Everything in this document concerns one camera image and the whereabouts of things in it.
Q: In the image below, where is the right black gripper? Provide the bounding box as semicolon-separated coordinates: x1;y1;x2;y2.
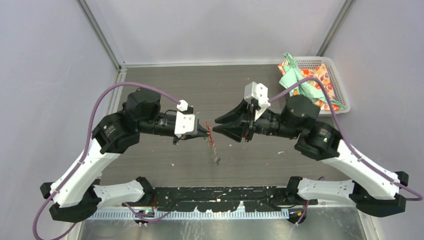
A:
212;97;301;142

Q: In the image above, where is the red handled metal keyring holder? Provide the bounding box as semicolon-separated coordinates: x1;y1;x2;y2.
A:
206;121;221;166

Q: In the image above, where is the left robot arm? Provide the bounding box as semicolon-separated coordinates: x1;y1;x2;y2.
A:
40;87;209;223

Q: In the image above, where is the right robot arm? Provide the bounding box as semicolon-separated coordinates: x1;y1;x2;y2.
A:
212;95;409;218

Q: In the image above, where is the green cloth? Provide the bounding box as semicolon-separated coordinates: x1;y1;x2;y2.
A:
278;52;345;109

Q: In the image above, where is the white plastic basket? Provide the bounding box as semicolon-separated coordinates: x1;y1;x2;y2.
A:
293;56;351;114

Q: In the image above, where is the orange patterned cloth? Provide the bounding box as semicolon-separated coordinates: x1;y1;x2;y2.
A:
278;58;345;112

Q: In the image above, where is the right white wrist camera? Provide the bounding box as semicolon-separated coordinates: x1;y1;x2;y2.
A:
243;82;271;121

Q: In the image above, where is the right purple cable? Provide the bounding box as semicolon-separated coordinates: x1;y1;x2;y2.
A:
267;76;424;226

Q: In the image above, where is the purple cable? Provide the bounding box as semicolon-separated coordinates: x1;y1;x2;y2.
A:
267;76;424;226
32;82;186;240

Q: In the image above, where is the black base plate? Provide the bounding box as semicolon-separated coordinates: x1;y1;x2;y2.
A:
129;186;306;213

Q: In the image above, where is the aluminium rail frame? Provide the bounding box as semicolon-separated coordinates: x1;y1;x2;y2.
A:
92;187;371;210

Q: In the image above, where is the white slotted cable duct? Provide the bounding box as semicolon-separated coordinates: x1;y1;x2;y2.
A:
88;208;289;221

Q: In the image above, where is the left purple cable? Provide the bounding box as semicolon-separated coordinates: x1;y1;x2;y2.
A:
32;82;186;240

